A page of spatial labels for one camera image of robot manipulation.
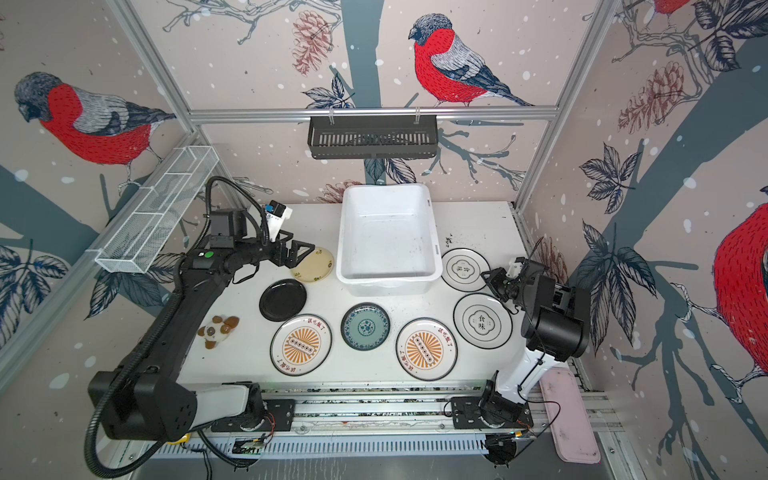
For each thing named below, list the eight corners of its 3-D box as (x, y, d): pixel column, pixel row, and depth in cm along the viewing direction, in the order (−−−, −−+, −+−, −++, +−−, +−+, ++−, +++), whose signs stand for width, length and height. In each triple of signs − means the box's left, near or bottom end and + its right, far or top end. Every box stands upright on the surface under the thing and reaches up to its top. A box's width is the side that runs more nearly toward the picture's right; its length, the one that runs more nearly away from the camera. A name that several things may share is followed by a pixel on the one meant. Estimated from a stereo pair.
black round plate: (256, 321, 91) (254, 318, 90) (268, 282, 100) (266, 279, 99) (301, 321, 91) (299, 318, 90) (309, 282, 100) (308, 279, 99)
